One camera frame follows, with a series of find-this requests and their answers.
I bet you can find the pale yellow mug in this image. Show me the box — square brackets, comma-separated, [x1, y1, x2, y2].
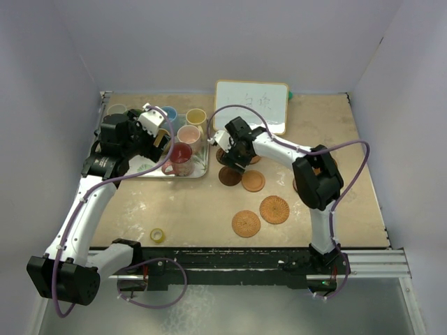
[186, 108, 207, 131]

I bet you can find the yellow tape roll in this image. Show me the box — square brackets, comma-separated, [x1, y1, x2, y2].
[150, 228, 166, 244]

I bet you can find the woven rattan coaster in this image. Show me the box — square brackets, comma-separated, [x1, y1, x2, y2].
[259, 195, 290, 225]
[231, 210, 261, 238]

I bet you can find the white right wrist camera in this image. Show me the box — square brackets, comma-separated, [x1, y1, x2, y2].
[207, 130, 231, 152]

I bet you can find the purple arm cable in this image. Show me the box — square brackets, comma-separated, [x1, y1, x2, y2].
[206, 104, 371, 304]
[51, 104, 188, 318]

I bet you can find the floral serving tray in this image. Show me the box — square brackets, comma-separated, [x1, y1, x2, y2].
[126, 138, 210, 179]

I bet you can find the pink mug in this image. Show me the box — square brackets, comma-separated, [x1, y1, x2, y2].
[177, 124, 204, 153]

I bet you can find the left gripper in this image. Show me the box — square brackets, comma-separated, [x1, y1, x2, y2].
[122, 110, 169, 162]

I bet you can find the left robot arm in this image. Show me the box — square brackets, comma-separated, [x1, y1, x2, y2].
[27, 109, 169, 306]

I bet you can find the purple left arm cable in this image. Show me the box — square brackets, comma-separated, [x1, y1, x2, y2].
[51, 104, 188, 318]

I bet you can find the light wood coaster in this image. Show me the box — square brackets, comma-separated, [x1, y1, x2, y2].
[250, 156, 261, 165]
[241, 170, 265, 192]

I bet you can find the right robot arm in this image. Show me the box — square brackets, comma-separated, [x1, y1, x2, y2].
[208, 117, 344, 273]

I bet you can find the dark walnut coaster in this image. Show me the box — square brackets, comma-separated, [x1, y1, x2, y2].
[216, 148, 226, 165]
[218, 166, 242, 186]

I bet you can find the tan stoneware mug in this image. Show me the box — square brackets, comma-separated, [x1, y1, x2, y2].
[154, 128, 171, 148]

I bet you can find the red floral mug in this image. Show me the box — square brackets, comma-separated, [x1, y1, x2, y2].
[161, 142, 195, 177]

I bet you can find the yellow-framed whiteboard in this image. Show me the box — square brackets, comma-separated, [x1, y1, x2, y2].
[213, 80, 289, 135]

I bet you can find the white mug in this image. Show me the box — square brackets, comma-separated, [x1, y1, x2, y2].
[106, 104, 127, 116]

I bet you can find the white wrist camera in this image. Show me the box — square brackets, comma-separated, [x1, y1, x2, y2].
[207, 130, 231, 152]
[138, 103, 166, 136]

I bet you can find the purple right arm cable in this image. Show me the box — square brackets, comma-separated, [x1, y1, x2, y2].
[206, 104, 371, 304]

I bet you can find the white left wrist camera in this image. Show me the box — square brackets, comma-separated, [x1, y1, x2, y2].
[138, 103, 166, 136]

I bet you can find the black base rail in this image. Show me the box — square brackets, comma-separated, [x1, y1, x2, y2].
[116, 246, 351, 292]

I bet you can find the aluminium frame rail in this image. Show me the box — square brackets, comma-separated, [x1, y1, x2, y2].
[40, 249, 413, 280]

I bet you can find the light blue mug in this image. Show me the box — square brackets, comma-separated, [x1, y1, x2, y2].
[161, 106, 179, 128]

